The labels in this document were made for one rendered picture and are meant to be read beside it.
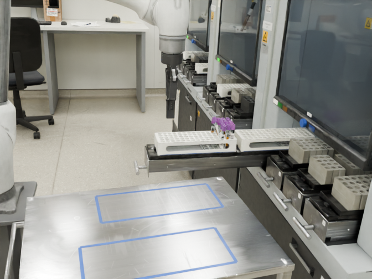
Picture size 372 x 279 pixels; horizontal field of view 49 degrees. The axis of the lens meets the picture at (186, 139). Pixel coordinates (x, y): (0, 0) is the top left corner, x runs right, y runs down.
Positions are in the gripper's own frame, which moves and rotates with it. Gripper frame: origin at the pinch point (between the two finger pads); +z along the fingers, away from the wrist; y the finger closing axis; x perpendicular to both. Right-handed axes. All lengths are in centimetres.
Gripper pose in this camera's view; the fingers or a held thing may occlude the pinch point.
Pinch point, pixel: (170, 108)
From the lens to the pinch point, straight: 147.3
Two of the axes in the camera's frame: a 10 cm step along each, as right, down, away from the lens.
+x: -9.8, 0.4, -2.0
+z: -0.4, 9.2, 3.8
